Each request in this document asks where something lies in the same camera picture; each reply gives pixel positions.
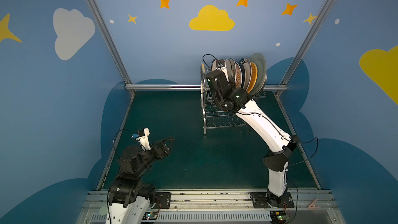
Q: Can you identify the dark blue speckled plate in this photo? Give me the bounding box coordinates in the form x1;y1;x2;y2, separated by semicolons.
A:
239;65;245;88

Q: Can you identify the left green circuit board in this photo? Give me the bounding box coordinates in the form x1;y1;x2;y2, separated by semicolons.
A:
142;212;158;222

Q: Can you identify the orange sunburst plate front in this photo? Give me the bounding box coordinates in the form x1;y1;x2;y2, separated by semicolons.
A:
235;62;242;88

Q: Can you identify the white plate with black motif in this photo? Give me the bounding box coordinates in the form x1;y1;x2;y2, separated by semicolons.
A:
229;59;237;88

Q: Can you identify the right aluminium upright post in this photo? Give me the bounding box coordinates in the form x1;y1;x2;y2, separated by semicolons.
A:
279;0;337;88

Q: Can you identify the cream floral plate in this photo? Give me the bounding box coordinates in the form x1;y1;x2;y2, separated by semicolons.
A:
224;59;233;82

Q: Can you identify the aluminium back frame rail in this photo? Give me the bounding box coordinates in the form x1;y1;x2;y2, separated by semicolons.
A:
125;84;288;91

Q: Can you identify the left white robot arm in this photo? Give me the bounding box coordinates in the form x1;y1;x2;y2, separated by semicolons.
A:
106;136;175;224

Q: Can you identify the right green circuit board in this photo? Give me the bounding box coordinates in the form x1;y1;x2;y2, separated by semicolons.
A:
270;212;289;224

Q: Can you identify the steel two-tier dish rack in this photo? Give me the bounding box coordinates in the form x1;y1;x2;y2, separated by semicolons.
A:
201;63;248;135

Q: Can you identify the green circuit board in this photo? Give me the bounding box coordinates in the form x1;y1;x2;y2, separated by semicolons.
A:
270;212;289;224
142;212;158;222

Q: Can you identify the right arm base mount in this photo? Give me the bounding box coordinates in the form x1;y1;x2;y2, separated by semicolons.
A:
250;191;294;208

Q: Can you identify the left aluminium upright post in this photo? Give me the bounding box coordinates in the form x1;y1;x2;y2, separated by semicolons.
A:
85;0;131;84

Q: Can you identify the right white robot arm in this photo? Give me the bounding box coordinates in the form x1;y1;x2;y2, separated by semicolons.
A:
205;70;300;208

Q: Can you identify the orange sunburst plate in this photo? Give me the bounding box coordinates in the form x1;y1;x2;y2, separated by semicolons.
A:
235;62;242;88
211;59;224;71

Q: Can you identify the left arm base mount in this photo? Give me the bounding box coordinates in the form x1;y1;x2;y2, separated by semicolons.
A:
150;192;172;210

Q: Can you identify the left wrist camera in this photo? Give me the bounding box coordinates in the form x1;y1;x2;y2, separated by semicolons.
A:
132;128;151;151

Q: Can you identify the large pale green plate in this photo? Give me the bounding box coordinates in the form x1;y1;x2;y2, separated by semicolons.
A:
249;53;267;95

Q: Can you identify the aluminium upright post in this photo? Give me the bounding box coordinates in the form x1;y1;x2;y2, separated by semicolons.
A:
85;0;131;84
279;0;337;88

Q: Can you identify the pale green round disc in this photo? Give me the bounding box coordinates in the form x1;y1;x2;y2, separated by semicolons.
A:
98;204;108;216

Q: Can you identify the yellow woven plate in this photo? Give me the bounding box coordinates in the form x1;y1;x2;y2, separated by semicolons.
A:
246;62;258;93

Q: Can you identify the pink clothes peg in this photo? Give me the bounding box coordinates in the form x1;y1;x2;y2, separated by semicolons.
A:
307;198;321;209

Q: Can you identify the green rim Hao Wei plate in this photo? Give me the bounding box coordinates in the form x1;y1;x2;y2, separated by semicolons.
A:
239;58;252;93

